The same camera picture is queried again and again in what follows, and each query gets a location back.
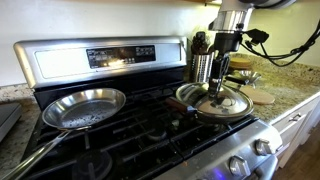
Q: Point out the white cabinet drawer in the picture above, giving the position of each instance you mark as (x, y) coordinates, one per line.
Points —
(294, 134)

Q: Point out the dark pan with wooden handle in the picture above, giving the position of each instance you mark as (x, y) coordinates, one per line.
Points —
(191, 111)

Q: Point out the metal drawer handle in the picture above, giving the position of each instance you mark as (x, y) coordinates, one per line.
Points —
(296, 117)

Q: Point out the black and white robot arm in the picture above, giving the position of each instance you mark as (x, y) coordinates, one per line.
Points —
(229, 25)

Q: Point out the grey appliance at left edge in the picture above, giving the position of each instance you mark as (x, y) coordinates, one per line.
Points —
(9, 115)

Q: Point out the stainless steel gas stove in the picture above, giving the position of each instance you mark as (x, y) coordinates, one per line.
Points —
(147, 139)

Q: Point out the left stove knob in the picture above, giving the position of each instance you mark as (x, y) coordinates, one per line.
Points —
(239, 166)

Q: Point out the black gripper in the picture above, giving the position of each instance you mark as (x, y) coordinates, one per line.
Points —
(224, 44)

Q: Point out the steel lid with wooden knob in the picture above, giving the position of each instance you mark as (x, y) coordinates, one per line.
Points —
(226, 104)

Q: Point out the perforated steel utensil holder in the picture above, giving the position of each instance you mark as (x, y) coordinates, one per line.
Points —
(200, 68)

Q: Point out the round wooden trivet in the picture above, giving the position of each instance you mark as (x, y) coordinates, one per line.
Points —
(259, 97)

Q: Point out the right stove knob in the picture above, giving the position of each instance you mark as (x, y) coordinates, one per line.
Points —
(263, 147)

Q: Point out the stacked cork coasters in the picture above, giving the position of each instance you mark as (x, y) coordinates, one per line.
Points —
(240, 63)

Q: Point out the empty steel frying pan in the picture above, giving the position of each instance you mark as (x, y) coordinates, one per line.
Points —
(74, 112)

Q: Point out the stove knob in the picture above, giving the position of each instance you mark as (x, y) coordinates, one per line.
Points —
(263, 147)
(239, 166)

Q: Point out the kitchen utensils bundle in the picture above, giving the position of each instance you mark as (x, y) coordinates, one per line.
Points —
(200, 44)

